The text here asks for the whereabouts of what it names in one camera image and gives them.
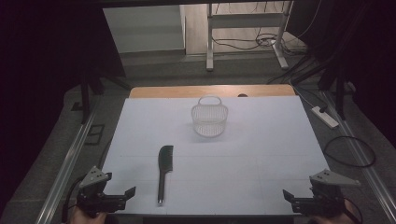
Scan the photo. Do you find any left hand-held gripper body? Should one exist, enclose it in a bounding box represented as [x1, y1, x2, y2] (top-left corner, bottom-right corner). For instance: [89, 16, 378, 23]
[76, 165, 129, 218]

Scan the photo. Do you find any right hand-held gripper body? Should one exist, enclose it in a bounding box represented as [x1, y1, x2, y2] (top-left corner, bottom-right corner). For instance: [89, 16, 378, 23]
[292, 168, 362, 218]

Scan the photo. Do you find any black comb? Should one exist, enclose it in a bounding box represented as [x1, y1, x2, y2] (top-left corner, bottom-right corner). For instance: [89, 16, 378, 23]
[157, 145, 175, 204]

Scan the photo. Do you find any white plastic basket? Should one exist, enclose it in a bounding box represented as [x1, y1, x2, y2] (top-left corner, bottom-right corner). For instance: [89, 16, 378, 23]
[191, 94, 230, 138]

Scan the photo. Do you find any person's left hand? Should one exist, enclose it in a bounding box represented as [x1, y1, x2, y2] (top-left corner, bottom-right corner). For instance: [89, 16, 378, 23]
[69, 206, 108, 224]

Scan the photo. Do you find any person's right hand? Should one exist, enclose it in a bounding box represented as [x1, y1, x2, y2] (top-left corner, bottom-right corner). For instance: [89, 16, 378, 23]
[307, 199, 356, 224]

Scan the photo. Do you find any white table cover sheet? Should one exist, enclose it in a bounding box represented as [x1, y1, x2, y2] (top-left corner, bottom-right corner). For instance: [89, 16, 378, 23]
[101, 95, 331, 217]

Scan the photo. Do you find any white power strip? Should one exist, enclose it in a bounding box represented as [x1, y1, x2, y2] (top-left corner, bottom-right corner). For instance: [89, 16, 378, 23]
[311, 105, 340, 130]

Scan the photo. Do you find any black stand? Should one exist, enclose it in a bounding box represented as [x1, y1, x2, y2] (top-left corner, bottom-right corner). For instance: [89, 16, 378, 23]
[292, 52, 348, 120]
[78, 71, 132, 125]

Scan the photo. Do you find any black curtain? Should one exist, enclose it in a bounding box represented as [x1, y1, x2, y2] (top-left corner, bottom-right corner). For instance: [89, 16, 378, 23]
[0, 0, 127, 200]
[286, 0, 396, 147]

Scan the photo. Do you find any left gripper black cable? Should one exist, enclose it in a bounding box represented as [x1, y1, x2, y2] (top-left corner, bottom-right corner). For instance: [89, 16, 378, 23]
[61, 175, 87, 223]

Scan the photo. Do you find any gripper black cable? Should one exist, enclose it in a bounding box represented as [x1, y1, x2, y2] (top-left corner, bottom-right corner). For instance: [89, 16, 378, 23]
[344, 197, 364, 224]
[61, 175, 87, 223]

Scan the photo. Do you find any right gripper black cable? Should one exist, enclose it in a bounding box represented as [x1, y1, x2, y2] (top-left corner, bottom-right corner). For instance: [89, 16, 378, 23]
[344, 197, 364, 224]

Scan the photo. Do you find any aluminium rail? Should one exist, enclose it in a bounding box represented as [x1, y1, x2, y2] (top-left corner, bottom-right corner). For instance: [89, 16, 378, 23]
[35, 108, 97, 224]
[321, 91, 396, 223]

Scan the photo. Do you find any black looped cable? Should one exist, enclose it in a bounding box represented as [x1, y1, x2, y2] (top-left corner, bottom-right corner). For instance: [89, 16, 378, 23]
[322, 135, 376, 169]

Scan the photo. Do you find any white cable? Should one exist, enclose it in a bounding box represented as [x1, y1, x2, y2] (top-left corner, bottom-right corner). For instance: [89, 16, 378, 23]
[289, 78, 316, 108]

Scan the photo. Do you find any black floor cable bundle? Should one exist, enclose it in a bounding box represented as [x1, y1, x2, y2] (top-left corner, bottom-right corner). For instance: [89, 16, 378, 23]
[212, 29, 307, 57]

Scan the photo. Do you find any white metal desk frame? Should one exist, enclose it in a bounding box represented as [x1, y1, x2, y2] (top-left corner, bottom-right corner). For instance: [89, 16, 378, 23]
[205, 0, 294, 72]

